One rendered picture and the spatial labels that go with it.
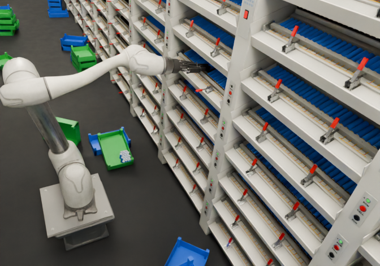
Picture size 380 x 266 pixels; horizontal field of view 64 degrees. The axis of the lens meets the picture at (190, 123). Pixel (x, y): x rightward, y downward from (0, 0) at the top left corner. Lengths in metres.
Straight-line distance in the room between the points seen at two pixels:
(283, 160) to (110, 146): 1.59
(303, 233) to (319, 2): 0.83
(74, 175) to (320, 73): 1.26
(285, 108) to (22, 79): 1.05
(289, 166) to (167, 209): 1.12
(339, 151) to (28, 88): 1.17
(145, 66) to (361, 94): 0.92
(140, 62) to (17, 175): 1.42
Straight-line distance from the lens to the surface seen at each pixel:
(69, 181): 1.70
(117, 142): 2.53
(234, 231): 1.73
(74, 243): 2.00
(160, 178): 2.33
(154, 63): 1.48
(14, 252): 2.10
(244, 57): 1.28
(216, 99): 1.54
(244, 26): 1.27
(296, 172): 1.22
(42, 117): 1.65
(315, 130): 1.11
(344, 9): 0.97
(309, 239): 1.30
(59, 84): 1.40
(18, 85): 1.40
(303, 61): 1.08
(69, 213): 1.87
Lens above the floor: 1.68
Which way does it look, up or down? 35 degrees down
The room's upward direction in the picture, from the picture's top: 7 degrees clockwise
